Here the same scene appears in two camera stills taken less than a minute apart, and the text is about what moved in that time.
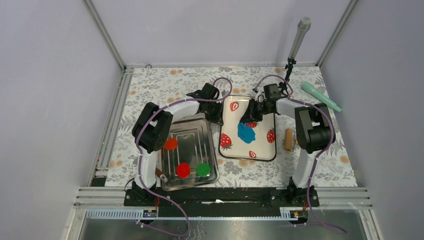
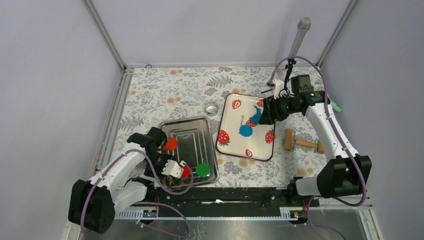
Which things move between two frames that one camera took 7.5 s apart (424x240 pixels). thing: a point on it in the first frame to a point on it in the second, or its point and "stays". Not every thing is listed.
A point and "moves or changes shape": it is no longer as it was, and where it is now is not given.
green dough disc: x=203 y=169 stays
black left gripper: x=218 y=118 to x=157 y=172
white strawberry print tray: x=231 y=146 stays
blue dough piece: x=246 y=133 moves or changes shape
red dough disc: x=183 y=170 stays
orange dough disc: x=171 y=144 stays
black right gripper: x=250 y=115 to x=270 y=112
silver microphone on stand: x=304 y=25 stays
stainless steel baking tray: x=195 y=146 stays
